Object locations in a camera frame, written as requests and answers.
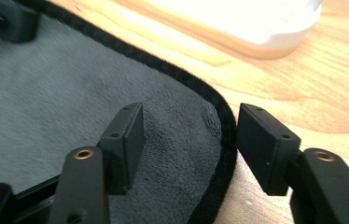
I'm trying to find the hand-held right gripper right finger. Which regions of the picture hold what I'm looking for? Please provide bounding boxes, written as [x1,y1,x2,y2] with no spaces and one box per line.
[235,103,302,197]

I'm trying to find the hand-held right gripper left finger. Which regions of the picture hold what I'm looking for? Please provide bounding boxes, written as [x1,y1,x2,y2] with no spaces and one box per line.
[96,102,146,196]

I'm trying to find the dark grey cloth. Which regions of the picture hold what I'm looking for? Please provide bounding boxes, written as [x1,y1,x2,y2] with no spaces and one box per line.
[0,0,238,224]

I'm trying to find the white metal rack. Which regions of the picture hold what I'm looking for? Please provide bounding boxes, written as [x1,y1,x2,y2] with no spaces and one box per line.
[144,0,323,60]

